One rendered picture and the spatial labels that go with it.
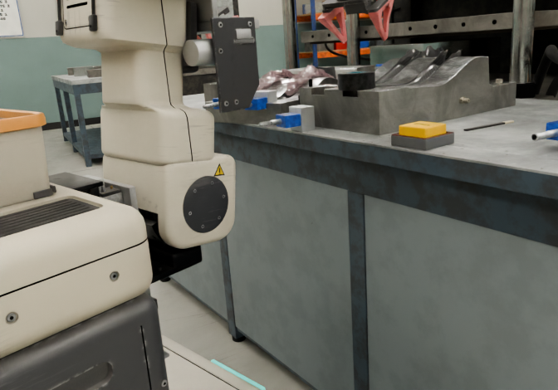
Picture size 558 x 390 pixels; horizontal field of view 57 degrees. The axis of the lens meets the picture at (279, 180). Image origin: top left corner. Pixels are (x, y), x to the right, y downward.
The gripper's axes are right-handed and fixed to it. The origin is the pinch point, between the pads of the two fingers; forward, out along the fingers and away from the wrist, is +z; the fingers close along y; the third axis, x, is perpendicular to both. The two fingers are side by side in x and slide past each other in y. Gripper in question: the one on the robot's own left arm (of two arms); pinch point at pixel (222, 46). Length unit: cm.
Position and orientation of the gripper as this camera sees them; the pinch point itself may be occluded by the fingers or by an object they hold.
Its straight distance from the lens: 137.5
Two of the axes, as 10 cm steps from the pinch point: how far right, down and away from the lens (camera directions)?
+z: 3.7, 7.5, 5.5
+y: -7.4, -1.3, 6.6
